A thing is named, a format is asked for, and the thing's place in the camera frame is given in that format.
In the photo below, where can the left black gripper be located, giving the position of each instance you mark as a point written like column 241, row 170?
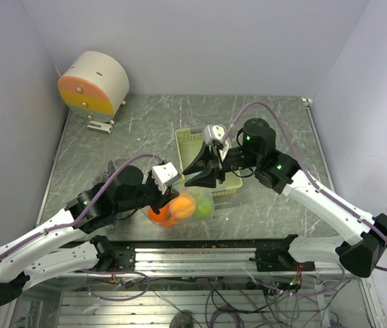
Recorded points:
column 161, row 199

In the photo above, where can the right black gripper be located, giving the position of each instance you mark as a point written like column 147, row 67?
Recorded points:
column 202, row 164

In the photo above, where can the yellow-orange peach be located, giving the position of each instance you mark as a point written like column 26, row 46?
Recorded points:
column 182, row 207

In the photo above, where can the orange fruit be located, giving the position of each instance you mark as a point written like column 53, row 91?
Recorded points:
column 164, row 219

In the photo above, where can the blue-zipper clear bag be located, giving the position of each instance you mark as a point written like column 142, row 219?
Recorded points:
column 187, row 192

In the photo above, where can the yellow-green perforated plastic basket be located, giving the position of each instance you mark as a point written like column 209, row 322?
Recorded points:
column 189, row 142

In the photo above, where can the green apple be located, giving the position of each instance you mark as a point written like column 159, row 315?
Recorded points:
column 204, row 207

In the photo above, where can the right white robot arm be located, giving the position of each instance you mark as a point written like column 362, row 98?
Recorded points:
column 362, row 237

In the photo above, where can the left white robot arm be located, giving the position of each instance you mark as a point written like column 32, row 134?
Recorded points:
column 66, row 242

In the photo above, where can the white corner clip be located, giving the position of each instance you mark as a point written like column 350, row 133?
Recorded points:
column 307, row 101

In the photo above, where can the cylindrical drawer box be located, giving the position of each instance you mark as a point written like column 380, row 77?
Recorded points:
column 95, row 86

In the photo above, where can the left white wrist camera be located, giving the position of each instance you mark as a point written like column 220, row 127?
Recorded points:
column 165, row 175

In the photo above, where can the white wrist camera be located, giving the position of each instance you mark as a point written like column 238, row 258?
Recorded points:
column 165, row 175
column 213, row 135

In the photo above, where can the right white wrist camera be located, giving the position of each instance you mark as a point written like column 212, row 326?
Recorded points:
column 213, row 135

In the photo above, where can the aluminium rail frame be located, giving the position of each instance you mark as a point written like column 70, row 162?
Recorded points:
column 240, row 283

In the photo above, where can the small silver metal bracket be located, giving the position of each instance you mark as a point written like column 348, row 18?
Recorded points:
column 99, row 127

